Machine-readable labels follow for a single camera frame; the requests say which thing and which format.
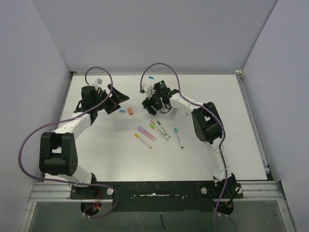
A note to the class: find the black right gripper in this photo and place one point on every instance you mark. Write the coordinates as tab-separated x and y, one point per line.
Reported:
148	103

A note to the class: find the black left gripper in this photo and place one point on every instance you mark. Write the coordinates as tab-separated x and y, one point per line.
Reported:
118	98

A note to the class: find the orange highlighter cap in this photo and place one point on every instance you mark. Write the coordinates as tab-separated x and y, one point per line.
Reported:
130	111

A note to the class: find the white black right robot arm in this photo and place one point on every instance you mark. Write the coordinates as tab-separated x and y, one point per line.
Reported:
207	124

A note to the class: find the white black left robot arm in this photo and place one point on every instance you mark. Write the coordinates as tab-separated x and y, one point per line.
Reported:
58	152

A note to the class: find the teal green cap pen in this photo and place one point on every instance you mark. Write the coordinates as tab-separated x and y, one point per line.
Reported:
165	131

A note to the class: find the pink orange cap pen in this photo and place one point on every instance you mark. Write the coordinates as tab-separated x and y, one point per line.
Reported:
158	127

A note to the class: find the teal cap white pen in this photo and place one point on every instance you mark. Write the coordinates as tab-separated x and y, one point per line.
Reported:
179	138

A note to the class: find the yellow cap pen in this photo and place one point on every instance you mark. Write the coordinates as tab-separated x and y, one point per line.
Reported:
143	141

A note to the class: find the purple highlighter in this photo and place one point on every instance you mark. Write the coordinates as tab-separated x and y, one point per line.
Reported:
146	133

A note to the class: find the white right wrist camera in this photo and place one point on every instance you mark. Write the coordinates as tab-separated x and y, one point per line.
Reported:
146	88

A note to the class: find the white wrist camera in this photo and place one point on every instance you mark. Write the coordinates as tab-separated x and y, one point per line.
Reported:
97	83
146	88

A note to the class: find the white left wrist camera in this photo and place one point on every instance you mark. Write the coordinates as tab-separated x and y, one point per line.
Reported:
97	83

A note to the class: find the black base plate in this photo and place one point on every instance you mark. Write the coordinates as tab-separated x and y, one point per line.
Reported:
162	196

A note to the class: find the aluminium right rail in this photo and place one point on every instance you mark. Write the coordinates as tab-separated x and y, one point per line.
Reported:
259	143

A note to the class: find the aluminium rail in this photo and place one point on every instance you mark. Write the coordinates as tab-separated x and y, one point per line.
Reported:
259	143
263	208

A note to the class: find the aluminium front rail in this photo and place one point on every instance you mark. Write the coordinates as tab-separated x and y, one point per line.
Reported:
263	208

